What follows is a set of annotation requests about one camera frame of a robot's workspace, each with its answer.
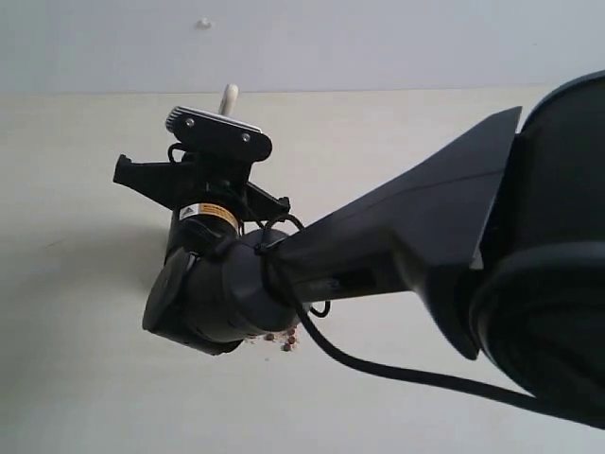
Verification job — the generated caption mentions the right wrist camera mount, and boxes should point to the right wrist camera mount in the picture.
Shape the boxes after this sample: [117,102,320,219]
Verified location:
[164,106,272,164]

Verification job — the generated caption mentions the white lump on wall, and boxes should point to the white lump on wall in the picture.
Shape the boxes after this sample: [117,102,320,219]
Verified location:
[196,18,213,30]

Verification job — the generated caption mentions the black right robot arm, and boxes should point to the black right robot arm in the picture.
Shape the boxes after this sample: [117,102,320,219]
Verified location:
[113,72,604,428]

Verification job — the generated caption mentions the white wooden paint brush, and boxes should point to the white wooden paint brush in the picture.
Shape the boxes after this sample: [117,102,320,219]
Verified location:
[218,83,239,116]

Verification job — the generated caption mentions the red beans and crumbs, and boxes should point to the red beans and crumbs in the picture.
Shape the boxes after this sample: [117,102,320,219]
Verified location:
[244,325,299,353]

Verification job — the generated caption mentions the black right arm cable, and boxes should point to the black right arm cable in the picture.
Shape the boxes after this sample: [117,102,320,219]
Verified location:
[254,213,540,403]

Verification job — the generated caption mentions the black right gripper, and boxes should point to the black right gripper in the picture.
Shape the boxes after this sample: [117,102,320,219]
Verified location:
[113,154,289,222]

